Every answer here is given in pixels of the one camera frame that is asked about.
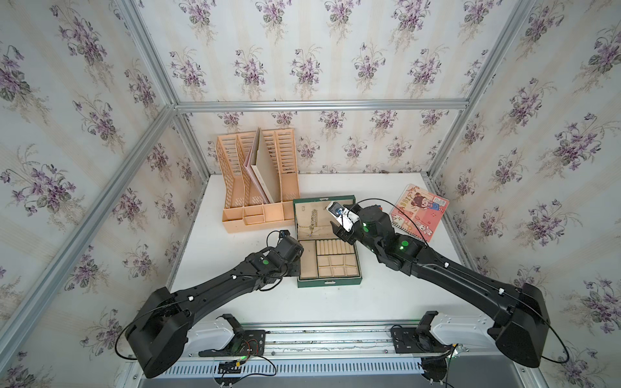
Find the green jewelry box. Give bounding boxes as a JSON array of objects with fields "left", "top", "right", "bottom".
[{"left": 294, "top": 195, "right": 362, "bottom": 289}]

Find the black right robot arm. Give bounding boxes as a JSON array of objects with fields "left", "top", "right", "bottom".
[{"left": 326, "top": 202, "right": 551, "bottom": 368}]

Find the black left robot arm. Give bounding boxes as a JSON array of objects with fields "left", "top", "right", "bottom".
[{"left": 122, "top": 231, "right": 304, "bottom": 378}]

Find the pink cartoon spiral notebook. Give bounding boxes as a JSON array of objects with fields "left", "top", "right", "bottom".
[{"left": 390, "top": 184, "right": 450, "bottom": 243}]

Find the peach plastic file organizer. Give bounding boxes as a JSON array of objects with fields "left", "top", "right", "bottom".
[{"left": 216, "top": 128, "right": 300, "bottom": 234}]

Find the beige folder in organizer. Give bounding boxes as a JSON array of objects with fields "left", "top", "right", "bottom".
[{"left": 244, "top": 129, "right": 281, "bottom": 204}]

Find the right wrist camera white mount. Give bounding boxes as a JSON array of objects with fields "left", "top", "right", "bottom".
[{"left": 326, "top": 201, "right": 360, "bottom": 232}]

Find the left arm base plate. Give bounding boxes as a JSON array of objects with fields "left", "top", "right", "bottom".
[{"left": 197, "top": 314, "right": 267, "bottom": 357}]

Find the aluminium front rail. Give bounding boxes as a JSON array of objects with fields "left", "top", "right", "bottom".
[{"left": 127, "top": 321, "right": 532, "bottom": 362}]

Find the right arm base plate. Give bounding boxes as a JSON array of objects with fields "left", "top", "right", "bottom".
[{"left": 390, "top": 310, "right": 453, "bottom": 357}]

